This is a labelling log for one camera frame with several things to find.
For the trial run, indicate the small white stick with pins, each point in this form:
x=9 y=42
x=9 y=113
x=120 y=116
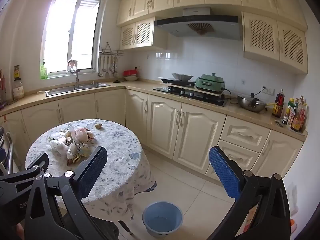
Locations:
x=43 y=91

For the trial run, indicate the dark narrow neck bottle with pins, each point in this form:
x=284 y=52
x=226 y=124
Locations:
x=297 y=103

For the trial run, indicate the pink white plastic bag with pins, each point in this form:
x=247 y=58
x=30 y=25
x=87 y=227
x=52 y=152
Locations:
x=81 y=135

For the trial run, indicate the small bottle opener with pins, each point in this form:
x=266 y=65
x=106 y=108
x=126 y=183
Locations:
x=279 y=123

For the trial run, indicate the green red snack packet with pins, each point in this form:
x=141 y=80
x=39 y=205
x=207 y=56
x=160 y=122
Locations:
x=83 y=150

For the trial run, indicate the steel faucet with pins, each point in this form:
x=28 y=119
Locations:
x=77 y=78

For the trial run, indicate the green electric pot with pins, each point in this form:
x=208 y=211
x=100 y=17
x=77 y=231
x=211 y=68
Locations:
x=210 y=83

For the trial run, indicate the cream cabinet drawer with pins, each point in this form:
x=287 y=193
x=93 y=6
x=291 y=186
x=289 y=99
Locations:
x=237 y=130
x=247 y=155

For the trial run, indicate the large glass jar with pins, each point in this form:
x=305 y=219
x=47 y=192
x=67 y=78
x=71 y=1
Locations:
x=18 y=91

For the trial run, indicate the tall red white bottle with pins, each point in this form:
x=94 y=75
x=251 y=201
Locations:
x=304 y=112

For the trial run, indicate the blue plastic bin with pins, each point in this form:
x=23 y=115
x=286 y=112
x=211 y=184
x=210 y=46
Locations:
x=162 y=220

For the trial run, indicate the red chopstick holder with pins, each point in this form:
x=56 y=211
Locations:
x=2 y=85

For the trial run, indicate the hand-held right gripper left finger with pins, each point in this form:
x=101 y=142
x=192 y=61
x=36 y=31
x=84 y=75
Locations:
x=92 y=170

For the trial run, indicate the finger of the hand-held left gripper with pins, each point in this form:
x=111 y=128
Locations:
x=37 y=163
x=2 y=154

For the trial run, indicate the blue floral tablecloth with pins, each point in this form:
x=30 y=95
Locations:
x=120 y=140

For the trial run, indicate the kitchen window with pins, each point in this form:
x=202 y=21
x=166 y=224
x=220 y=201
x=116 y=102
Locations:
x=62 y=35

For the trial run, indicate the wooden board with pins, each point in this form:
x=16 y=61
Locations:
x=212 y=93

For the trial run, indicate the small ceramic figurine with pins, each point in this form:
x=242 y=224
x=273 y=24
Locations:
x=72 y=64

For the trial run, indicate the metal frame chair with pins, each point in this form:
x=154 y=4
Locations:
x=8 y=152

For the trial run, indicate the small lattice door cabinet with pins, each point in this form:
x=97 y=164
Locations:
x=143 y=32

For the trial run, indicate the small dark sauce bottle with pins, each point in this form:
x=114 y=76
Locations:
x=285 y=120

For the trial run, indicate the metal utensil rack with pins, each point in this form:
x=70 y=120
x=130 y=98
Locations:
x=111 y=53

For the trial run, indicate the brown nut shell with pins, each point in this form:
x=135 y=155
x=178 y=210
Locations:
x=98 y=125

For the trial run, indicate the steel skimmer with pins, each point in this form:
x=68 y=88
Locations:
x=115 y=74

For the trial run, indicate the cream base cabinets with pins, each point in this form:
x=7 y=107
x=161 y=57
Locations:
x=160 y=120

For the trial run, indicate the green detergent pouch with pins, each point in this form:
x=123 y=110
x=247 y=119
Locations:
x=44 y=71

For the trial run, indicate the grey range hood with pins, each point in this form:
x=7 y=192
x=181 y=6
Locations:
x=220 y=27

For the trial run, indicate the large lattice door cabinet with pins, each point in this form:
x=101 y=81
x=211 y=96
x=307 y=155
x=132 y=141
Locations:
x=262 y=33

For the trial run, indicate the amber bottle red label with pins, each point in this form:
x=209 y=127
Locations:
x=296 y=123

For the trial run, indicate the white bowl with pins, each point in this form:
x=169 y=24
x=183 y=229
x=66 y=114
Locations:
x=131 y=78

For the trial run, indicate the stainless steel sink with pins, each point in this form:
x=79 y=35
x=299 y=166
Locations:
x=87 y=86

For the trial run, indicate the black gas stove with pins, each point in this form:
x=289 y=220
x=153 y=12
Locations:
x=200 y=99

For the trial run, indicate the beige kitchen countertop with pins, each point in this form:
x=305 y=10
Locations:
x=140 y=85

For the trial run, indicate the steel spoon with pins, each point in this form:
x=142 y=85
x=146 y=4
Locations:
x=111 y=68

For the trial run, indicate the double wall socket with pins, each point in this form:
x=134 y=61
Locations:
x=268 y=90

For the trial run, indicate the small jar yellow label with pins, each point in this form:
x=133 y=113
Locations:
x=16 y=73

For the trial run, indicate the clear plastic bag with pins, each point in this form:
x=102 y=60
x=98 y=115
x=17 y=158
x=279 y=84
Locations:
x=70 y=130

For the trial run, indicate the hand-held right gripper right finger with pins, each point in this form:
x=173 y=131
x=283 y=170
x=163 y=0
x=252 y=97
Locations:
x=225 y=172

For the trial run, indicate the steel pot with lid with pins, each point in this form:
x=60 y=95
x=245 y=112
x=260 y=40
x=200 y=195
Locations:
x=247 y=103

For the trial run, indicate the purple tray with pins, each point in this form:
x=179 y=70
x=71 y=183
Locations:
x=3 y=105

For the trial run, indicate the steel wok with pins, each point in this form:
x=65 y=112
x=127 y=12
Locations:
x=182 y=76

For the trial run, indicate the yellow green cap bottle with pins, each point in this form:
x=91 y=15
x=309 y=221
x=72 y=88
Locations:
x=291 y=103

